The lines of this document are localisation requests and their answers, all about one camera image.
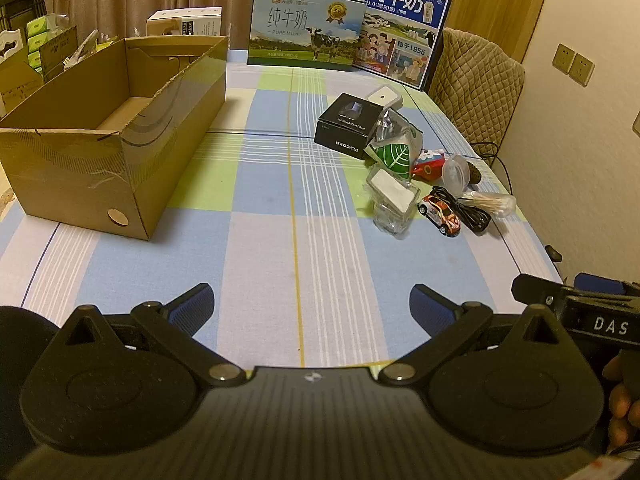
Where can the clear plastic box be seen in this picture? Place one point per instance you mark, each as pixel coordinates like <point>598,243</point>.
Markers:
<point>392,200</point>

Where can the brown cardboard box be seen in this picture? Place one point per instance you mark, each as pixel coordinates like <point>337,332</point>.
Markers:
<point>65,170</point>

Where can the person's right hand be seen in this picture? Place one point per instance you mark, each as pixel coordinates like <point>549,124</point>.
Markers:
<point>622,400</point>

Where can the orange white toy car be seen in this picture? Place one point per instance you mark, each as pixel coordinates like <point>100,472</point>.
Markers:
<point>440,212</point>

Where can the cotton swab pack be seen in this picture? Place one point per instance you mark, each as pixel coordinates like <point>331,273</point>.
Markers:
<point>492,204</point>

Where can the beige wall socket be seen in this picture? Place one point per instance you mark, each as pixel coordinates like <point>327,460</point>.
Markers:
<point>563,58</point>
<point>582,69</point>

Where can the stack of green tissue packs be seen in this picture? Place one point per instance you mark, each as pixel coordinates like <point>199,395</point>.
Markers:
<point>47,35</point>

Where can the chair with quilted cover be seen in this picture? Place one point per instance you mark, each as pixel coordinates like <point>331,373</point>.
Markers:
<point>475,85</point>

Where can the clear plastic cup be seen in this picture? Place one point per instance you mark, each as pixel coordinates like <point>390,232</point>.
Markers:
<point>454,172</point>

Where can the blue milk gift box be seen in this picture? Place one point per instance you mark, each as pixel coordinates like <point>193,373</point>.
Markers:
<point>400,35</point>

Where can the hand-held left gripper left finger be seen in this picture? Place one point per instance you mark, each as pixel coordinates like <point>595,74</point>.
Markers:
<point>192,305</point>

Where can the white square night light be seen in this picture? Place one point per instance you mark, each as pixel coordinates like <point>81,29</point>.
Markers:
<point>384,96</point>

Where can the green milk gift box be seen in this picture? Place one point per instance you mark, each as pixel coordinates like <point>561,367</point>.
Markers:
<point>300,35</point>

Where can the beige wall jack plate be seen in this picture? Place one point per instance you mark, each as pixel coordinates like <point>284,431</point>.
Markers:
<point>636,124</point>

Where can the checked tablecloth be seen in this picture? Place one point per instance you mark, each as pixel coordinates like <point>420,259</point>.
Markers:
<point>280,240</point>

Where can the white product box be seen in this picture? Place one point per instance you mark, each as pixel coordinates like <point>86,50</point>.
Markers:
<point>200,22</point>

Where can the red blue toy figure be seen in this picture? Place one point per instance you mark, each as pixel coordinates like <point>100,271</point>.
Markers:
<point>427,165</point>

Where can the white plastic bag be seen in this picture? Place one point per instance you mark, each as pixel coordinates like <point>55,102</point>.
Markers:
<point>82,50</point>

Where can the white crest-topped carton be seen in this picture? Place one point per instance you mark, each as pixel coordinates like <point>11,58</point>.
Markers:
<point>15,80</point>

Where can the black product box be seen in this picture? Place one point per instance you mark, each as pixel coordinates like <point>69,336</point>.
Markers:
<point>345,125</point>

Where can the foil bag with green leaf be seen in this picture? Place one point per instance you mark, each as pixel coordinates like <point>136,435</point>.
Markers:
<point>395,157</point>

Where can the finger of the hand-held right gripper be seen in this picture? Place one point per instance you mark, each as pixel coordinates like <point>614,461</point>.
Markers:
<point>535,290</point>
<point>553,253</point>

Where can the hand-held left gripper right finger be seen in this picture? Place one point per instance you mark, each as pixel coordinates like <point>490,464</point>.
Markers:
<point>430,305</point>

